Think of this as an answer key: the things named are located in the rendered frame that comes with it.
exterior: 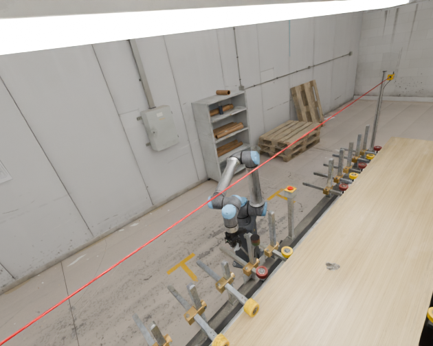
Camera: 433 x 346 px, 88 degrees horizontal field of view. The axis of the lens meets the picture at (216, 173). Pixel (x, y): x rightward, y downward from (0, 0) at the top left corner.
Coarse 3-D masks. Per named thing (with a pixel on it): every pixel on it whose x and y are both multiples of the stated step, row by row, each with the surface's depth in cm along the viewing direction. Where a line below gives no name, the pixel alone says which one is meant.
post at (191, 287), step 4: (188, 284) 123; (192, 284) 123; (188, 288) 122; (192, 288) 122; (192, 292) 123; (196, 292) 125; (192, 296) 124; (196, 296) 126; (192, 300) 127; (196, 300) 127; (196, 304) 128; (200, 304) 130; (196, 308) 130; (204, 316) 136; (204, 320) 137
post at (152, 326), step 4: (152, 324) 110; (156, 324) 111; (152, 328) 109; (156, 328) 111; (152, 332) 110; (156, 332) 112; (160, 332) 114; (156, 336) 112; (160, 336) 114; (156, 340) 113; (160, 340) 115; (164, 340) 117; (160, 344) 116
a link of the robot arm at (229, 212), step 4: (224, 208) 143; (228, 208) 142; (232, 208) 141; (236, 208) 145; (224, 212) 140; (228, 212) 139; (232, 212) 139; (236, 212) 144; (224, 216) 140; (228, 216) 139; (232, 216) 139; (236, 216) 143; (224, 220) 143; (228, 220) 140; (232, 220) 141; (236, 220) 143; (224, 224) 146; (228, 224) 142; (232, 224) 142; (236, 224) 144
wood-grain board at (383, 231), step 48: (432, 144) 257; (384, 192) 200; (432, 192) 190; (336, 240) 164; (384, 240) 157; (432, 240) 151; (288, 288) 139; (336, 288) 134; (384, 288) 129; (432, 288) 125; (240, 336) 121; (288, 336) 117; (336, 336) 113; (384, 336) 110
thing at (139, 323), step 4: (132, 316) 134; (136, 316) 134; (136, 320) 132; (140, 320) 131; (136, 324) 130; (140, 324) 129; (140, 328) 127; (144, 328) 127; (144, 332) 125; (148, 332) 125; (144, 336) 123; (148, 336) 123; (148, 340) 121; (152, 340) 121; (148, 344) 119; (152, 344) 119
